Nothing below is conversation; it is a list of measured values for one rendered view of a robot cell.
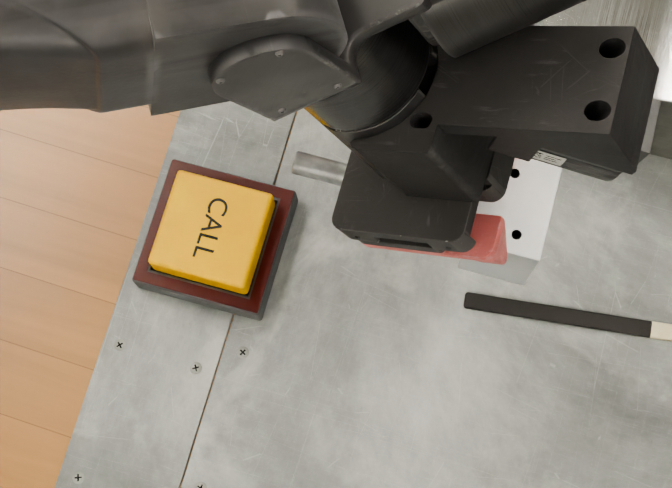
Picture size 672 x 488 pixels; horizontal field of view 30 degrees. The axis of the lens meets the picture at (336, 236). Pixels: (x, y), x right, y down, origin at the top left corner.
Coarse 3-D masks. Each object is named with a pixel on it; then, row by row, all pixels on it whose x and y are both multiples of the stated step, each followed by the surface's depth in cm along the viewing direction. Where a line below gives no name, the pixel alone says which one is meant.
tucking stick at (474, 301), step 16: (464, 304) 75; (480, 304) 75; (496, 304) 75; (512, 304) 75; (528, 304) 75; (544, 304) 75; (544, 320) 75; (560, 320) 75; (576, 320) 75; (592, 320) 75; (608, 320) 75; (624, 320) 75; (640, 320) 74; (656, 336) 74
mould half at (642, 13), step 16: (592, 0) 71; (608, 0) 71; (624, 0) 71; (640, 0) 71; (656, 0) 71; (560, 16) 71; (576, 16) 71; (592, 16) 71; (608, 16) 71; (624, 16) 71; (640, 16) 71; (656, 16) 71; (640, 32) 71; (656, 32) 71; (656, 48) 70; (656, 96) 69; (656, 128) 73; (656, 144) 76
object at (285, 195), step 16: (176, 160) 77; (208, 176) 76; (224, 176) 76; (272, 192) 76; (288, 192) 76; (160, 208) 76; (288, 208) 75; (272, 240) 75; (144, 256) 75; (272, 256) 75; (144, 272) 75; (176, 288) 74; (192, 288) 74; (208, 288) 74; (256, 288) 74; (224, 304) 74; (240, 304) 74; (256, 304) 74
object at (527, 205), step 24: (312, 168) 64; (336, 168) 64; (528, 168) 61; (552, 168) 61; (528, 192) 61; (552, 192) 61; (504, 216) 61; (528, 216) 61; (528, 240) 60; (480, 264) 64; (504, 264) 62; (528, 264) 61
